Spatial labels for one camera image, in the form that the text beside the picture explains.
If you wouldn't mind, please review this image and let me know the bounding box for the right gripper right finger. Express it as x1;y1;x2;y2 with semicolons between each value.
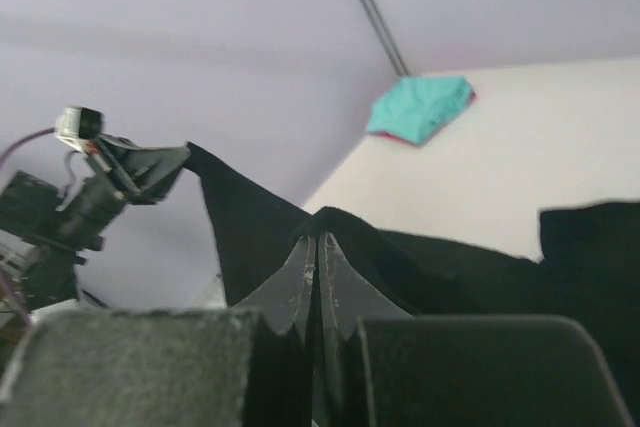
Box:
318;233;634;426

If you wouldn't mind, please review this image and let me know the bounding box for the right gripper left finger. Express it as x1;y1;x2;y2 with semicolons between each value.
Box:
1;238;316;427

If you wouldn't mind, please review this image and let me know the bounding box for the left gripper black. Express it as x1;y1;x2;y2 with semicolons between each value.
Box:
1;135;191;252

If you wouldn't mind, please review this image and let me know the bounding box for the black t-shirt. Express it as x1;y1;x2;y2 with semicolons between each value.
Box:
185;144;639;415

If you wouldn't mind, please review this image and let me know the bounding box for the folded teal t-shirt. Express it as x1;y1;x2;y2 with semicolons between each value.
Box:
366;75;475;143

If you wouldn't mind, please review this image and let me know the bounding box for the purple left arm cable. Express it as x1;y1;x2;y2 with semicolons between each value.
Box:
0;127;61;163

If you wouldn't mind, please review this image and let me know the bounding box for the left aluminium frame post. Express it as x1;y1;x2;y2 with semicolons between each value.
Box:
359;0;410;77

